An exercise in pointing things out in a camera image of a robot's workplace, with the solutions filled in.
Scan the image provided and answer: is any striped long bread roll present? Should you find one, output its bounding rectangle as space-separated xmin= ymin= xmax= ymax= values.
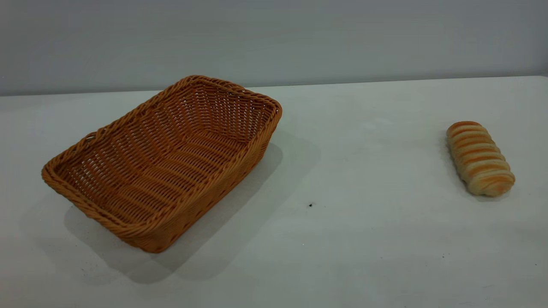
xmin=446 ymin=121 xmax=515 ymax=197

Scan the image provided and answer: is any orange woven wicker basket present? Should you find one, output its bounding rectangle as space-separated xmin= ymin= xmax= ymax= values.
xmin=41 ymin=75 xmax=283 ymax=253

